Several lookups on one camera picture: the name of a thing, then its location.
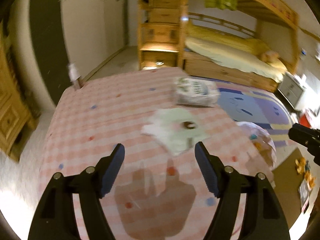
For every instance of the pink checkered table cloth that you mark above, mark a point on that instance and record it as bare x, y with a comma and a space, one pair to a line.
155, 195

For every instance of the white blue tissue pack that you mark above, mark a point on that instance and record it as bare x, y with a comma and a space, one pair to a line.
195, 92

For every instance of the wooden drawer staircase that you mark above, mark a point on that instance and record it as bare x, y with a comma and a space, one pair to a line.
161, 33

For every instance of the grey white nightstand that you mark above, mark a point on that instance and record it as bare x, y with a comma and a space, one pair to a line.
292, 91

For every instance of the rainbow oval rug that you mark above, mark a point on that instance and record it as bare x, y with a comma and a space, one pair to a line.
243, 103

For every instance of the wooden bunk bed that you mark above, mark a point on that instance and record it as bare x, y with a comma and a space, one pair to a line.
224, 50

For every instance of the orange peel pieces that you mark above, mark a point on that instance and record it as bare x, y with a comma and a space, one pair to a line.
303, 168

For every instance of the wooden cabinet with drawers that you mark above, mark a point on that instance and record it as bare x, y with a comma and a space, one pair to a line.
15, 114

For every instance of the red trash bin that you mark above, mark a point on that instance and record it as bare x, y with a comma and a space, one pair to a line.
308, 119

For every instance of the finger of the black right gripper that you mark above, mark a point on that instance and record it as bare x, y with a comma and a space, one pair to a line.
307, 137

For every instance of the tan plush pillow toy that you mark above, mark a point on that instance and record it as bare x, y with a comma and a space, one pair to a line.
269, 56

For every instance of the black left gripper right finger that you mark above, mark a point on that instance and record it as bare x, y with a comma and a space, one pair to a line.
217, 176

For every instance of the brown cardboard mat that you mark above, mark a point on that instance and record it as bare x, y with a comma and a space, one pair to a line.
288, 181

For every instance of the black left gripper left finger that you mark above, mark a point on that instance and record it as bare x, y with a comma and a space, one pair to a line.
107, 170

